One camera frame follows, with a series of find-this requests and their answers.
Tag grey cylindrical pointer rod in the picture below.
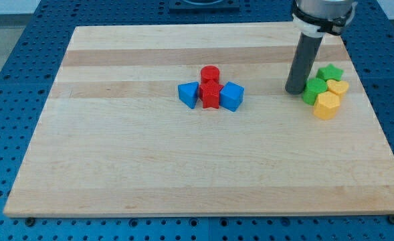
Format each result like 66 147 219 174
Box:
285 33 322 95

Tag green star block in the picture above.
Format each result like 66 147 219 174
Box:
316 64 344 81

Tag red star block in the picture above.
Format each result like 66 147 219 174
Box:
199 80 223 108

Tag green cylinder block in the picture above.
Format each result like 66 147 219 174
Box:
302 78 328 105

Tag yellow heart block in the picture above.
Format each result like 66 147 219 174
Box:
326 79 350 100

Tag yellow hexagon block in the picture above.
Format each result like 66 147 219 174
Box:
313 91 340 120

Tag blue cube block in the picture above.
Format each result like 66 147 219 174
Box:
219 82 244 112

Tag red cylinder block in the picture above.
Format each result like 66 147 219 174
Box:
200 66 220 84

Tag blue triangle block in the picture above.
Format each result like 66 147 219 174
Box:
177 82 199 109

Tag black cable around flange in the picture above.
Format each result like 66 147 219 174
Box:
292 2 355 36

